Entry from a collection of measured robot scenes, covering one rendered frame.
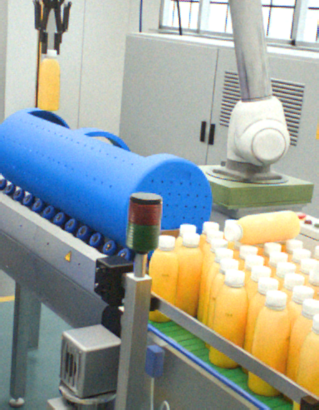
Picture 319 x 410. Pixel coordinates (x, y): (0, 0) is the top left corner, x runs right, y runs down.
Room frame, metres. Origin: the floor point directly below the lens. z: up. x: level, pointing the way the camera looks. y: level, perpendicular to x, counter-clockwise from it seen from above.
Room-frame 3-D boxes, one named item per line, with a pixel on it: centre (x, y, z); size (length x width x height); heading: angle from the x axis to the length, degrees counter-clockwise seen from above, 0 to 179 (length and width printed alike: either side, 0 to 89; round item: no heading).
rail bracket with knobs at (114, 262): (1.75, 0.09, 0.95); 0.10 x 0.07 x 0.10; 125
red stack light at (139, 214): (1.38, 0.02, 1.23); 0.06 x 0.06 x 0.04
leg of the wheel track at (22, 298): (2.80, 0.50, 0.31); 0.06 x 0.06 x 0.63; 35
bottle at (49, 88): (2.55, 0.40, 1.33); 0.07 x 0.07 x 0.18
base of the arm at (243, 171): (2.63, -0.29, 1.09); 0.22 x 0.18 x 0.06; 38
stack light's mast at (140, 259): (1.38, 0.02, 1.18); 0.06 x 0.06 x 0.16
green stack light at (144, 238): (1.38, 0.02, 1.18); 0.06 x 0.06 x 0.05
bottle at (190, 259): (1.70, -0.09, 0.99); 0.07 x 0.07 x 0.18
